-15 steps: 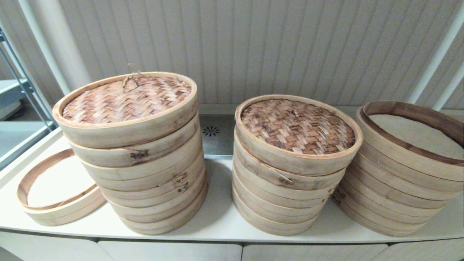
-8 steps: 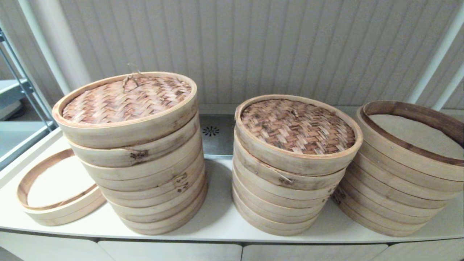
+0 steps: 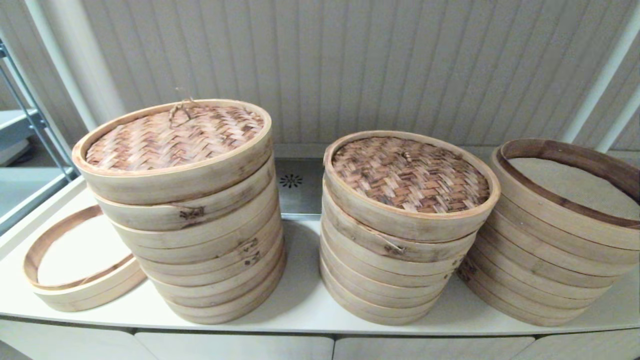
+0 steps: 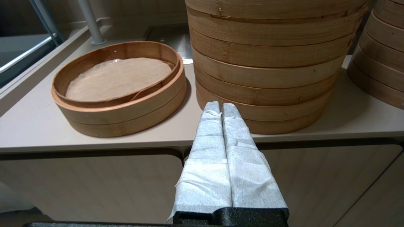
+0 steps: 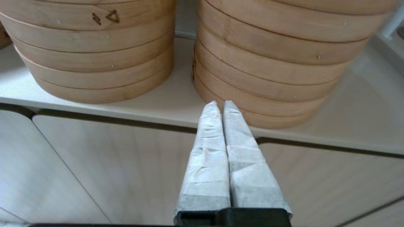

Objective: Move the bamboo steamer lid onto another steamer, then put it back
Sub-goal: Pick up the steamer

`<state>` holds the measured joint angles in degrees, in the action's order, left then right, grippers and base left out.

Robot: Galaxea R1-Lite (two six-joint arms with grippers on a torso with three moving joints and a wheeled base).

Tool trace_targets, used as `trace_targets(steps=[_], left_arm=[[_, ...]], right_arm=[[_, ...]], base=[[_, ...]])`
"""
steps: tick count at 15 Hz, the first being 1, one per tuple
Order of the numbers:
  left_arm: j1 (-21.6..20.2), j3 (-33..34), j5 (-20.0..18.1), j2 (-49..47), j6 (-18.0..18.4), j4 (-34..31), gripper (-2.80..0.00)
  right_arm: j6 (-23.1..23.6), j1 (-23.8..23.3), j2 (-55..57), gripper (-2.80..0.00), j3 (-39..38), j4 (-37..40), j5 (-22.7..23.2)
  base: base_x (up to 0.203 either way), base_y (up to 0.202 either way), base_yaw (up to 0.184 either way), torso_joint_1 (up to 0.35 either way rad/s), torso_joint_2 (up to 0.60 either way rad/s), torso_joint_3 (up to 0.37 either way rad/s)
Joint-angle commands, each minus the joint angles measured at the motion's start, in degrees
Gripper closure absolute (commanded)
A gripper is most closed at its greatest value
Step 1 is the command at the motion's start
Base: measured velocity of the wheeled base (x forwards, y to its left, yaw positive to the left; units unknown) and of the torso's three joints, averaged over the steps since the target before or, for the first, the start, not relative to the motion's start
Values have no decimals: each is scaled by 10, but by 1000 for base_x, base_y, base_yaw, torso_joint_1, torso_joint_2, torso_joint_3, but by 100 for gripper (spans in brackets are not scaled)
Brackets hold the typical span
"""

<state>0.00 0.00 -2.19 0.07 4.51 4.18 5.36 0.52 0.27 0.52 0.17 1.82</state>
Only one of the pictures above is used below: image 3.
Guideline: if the dark brown woven bamboo lid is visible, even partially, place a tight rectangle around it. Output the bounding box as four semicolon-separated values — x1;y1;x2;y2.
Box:
323;130;501;244

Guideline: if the light bamboo lid frayed handle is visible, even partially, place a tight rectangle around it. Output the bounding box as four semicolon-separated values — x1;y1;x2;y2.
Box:
72;88;275;206

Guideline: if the reddish-brown woven bamboo lid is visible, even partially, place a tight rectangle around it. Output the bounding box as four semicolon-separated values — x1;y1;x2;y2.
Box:
321;177;478;264

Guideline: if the stainless steel drain tray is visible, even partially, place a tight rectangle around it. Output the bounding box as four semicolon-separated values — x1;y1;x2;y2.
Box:
274;158;330;222

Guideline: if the beige cabinet door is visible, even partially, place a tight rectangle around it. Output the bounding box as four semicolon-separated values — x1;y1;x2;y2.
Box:
334;336;536;360
0;320;157;360
135;332;335;360

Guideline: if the thin white pole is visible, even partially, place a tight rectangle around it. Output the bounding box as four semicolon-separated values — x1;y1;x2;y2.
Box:
560;0;640;144
595;85;640;153

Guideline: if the pale grey shelf board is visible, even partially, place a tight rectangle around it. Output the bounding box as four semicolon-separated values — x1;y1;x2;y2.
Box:
0;109;38;167

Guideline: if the grey metal rack frame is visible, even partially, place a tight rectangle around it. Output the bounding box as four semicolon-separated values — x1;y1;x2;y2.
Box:
0;40;81;183

